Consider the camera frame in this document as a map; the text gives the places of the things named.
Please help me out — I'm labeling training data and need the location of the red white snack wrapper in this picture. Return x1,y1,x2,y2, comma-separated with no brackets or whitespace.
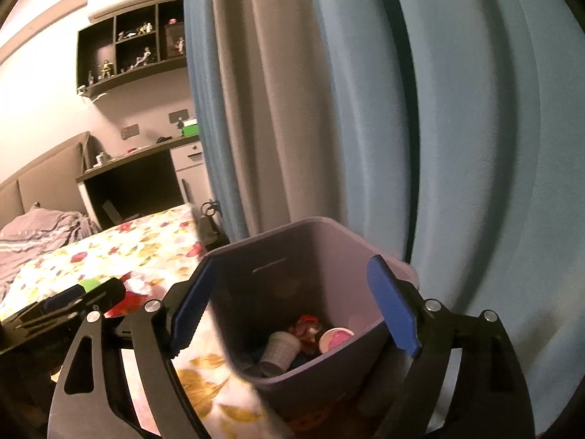
105,271,166,318

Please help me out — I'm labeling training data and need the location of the dark desk with drawers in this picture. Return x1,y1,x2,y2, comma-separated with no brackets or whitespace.
76,136,214,229

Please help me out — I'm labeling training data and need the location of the blue and grey curtain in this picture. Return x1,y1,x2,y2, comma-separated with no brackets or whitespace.
184,0,584,438

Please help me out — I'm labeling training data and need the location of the orange apple paper cup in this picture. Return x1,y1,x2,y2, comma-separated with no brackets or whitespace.
318,327,354,354

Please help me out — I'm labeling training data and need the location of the dark wall shelf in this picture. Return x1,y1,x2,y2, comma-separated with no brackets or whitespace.
76,0,186,98

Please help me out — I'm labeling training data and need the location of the purple plastic trash bin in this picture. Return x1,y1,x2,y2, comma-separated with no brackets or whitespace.
207,217,408,427

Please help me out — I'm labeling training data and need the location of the grey upholstered headboard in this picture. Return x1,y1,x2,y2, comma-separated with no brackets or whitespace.
1,132,96,228

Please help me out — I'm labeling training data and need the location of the floral bed sheet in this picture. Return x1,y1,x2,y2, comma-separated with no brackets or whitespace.
1,204,294,438

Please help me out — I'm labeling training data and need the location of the green foam net sleeve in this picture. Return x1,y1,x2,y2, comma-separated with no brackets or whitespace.
78,278,101,292

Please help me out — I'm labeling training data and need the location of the green box on desk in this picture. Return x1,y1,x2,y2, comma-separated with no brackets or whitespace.
181,119,199,137

